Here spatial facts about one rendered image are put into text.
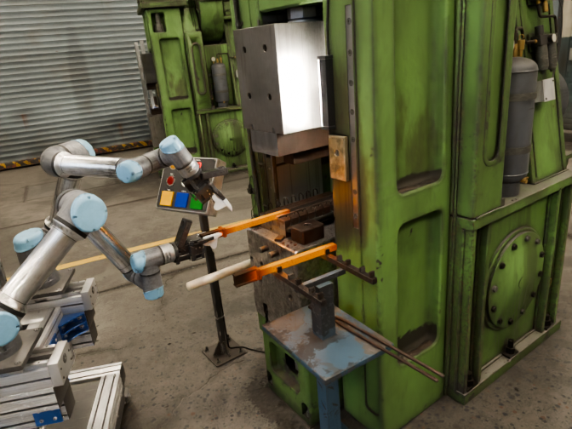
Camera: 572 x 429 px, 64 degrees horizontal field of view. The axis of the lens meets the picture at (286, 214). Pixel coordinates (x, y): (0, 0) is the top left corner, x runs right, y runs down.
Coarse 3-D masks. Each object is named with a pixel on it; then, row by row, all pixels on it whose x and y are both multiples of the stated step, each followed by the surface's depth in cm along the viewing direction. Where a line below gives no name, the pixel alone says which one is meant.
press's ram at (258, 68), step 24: (288, 24) 167; (312, 24) 173; (240, 48) 186; (264, 48) 173; (288, 48) 170; (312, 48) 176; (240, 72) 191; (264, 72) 177; (288, 72) 172; (312, 72) 179; (264, 96) 181; (288, 96) 174; (312, 96) 181; (264, 120) 186; (288, 120) 177; (312, 120) 184
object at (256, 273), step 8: (320, 248) 171; (328, 248) 171; (336, 248) 173; (296, 256) 166; (304, 256) 166; (312, 256) 168; (272, 264) 161; (280, 264) 161; (288, 264) 163; (240, 272) 155; (248, 272) 155; (256, 272) 157; (264, 272) 159; (240, 280) 155; (248, 280) 157; (256, 280) 158
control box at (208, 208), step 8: (200, 160) 229; (208, 160) 227; (216, 160) 225; (168, 168) 239; (208, 168) 226; (168, 176) 238; (176, 176) 235; (160, 184) 239; (168, 184) 236; (176, 184) 234; (216, 184) 226; (160, 192) 238; (176, 192) 233; (184, 192) 230; (160, 200) 237; (160, 208) 236; (168, 208) 234; (176, 208) 231; (184, 208) 229; (208, 208) 222
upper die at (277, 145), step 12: (252, 132) 196; (264, 132) 188; (300, 132) 188; (312, 132) 192; (324, 132) 196; (252, 144) 199; (264, 144) 191; (276, 144) 183; (288, 144) 186; (300, 144) 190; (312, 144) 193; (324, 144) 197; (276, 156) 186
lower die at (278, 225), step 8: (328, 192) 230; (304, 200) 222; (312, 200) 218; (280, 208) 214; (288, 208) 210; (312, 208) 207; (320, 208) 206; (328, 208) 207; (280, 216) 198; (288, 216) 199; (296, 216) 198; (304, 216) 200; (312, 216) 203; (264, 224) 209; (272, 224) 203; (280, 224) 197; (288, 224) 196; (280, 232) 199; (288, 232) 197
